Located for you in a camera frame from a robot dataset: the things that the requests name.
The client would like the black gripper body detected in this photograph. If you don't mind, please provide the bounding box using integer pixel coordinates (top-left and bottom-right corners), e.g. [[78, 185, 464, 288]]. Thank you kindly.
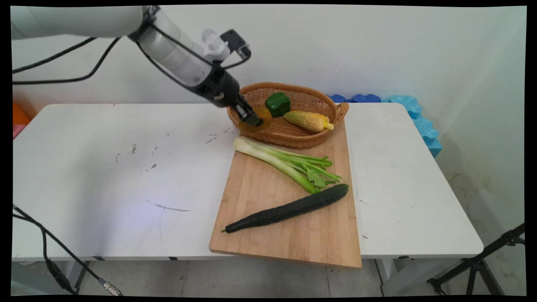
[[196, 67, 243, 109]]

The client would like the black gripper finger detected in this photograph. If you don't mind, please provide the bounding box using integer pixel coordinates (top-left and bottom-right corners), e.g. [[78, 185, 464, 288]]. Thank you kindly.
[[234, 104, 264, 127], [238, 96, 258, 113]]

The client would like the round orange fruit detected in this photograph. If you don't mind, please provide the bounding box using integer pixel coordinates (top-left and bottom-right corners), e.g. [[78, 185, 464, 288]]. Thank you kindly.
[[238, 106, 274, 134]]

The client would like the green bell pepper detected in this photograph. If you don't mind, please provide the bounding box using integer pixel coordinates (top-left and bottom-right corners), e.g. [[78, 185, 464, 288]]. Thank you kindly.
[[264, 92, 292, 117]]

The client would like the yellow corn cob with husk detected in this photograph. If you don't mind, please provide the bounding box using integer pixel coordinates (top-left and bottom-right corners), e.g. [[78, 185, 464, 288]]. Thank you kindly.
[[283, 110, 335, 133]]

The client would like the green celery stalk bunch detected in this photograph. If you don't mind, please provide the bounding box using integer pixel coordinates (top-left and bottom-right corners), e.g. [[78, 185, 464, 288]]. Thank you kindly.
[[233, 136, 342, 195]]

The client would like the oval woven wicker basket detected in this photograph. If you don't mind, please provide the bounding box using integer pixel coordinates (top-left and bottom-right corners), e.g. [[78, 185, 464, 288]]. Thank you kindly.
[[227, 82, 349, 149]]

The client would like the long dark green cucumber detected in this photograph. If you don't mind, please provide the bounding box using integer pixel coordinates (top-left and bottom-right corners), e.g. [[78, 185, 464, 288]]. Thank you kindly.
[[221, 183, 350, 234]]

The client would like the dark blue foam block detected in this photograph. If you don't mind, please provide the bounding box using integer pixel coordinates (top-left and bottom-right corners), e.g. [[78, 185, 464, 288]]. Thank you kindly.
[[328, 94, 381, 104]]

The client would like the wooden cutting board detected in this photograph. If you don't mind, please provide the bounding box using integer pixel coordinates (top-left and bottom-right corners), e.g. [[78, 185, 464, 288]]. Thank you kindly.
[[209, 120, 362, 269]]

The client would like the light blue foam block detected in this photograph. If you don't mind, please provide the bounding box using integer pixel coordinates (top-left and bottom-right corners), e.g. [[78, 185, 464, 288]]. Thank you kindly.
[[381, 95, 443, 159]]

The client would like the orange box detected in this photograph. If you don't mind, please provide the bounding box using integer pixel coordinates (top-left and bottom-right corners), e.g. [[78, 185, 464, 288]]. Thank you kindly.
[[12, 102, 31, 126]]

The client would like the white table leg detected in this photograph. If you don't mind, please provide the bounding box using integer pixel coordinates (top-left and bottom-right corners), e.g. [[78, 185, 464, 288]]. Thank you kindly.
[[375, 257, 451, 297]]

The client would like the black tripod stand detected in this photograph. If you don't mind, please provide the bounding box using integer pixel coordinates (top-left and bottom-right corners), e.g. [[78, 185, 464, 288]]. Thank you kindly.
[[427, 222, 526, 297]]

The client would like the wrist camera on white mount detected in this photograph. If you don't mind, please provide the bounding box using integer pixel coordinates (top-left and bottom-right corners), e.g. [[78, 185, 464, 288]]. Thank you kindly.
[[201, 29, 252, 64]]

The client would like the black cable looped round wrist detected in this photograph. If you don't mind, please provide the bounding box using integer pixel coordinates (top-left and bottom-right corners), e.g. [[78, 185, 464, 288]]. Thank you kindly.
[[135, 22, 252, 91]]

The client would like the black cable hanging from arm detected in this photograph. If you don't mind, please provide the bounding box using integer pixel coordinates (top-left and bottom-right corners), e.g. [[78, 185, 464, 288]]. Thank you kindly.
[[12, 37, 98, 75], [12, 37, 122, 86]]

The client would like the black cable with metal plug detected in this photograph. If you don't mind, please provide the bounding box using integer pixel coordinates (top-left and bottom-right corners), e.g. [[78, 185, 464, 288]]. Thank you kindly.
[[12, 204, 123, 297]]

